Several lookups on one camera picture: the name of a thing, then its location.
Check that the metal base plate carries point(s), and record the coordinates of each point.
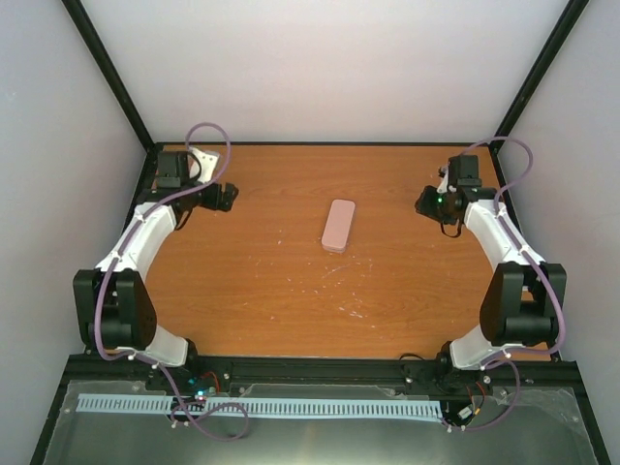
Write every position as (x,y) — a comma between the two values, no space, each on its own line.
(503,426)

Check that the pink glasses case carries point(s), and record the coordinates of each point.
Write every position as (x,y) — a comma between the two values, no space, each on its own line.
(338,225)

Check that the black aluminium frame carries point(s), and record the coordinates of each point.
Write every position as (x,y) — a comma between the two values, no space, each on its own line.
(343,375)

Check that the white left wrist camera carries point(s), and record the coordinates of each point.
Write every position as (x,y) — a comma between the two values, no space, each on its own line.
(202,164)

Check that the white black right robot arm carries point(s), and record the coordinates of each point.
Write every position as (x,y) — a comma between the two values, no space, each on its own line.
(522,307)

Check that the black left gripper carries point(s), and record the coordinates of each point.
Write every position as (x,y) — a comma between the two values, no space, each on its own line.
(225,201)

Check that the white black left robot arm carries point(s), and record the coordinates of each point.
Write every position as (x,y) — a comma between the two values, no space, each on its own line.
(115,314)

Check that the light blue slotted cable duct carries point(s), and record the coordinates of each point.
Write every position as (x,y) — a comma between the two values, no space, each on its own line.
(269,408)

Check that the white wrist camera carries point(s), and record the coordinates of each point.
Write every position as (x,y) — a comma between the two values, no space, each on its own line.
(444,186)
(202,164)

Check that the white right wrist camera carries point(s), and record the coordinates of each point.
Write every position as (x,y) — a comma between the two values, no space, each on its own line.
(444,186)

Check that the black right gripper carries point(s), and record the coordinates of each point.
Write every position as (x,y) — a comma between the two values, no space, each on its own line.
(422,206)

